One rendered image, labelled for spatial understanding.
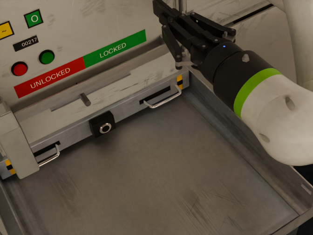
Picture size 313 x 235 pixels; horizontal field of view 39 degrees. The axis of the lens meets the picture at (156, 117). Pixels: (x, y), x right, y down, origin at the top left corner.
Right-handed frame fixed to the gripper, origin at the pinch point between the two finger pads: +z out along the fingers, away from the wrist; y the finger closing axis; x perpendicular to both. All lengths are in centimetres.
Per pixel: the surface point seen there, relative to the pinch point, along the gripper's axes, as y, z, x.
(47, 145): -28.4, 12.3, -32.3
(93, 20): -9.6, 13.6, -5.0
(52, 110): -24.1, 13.1, -23.3
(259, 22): 57, 33, -47
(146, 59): -0.5, 9.5, -17.8
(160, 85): 4.1, 12.2, -30.8
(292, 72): 79, 33, -83
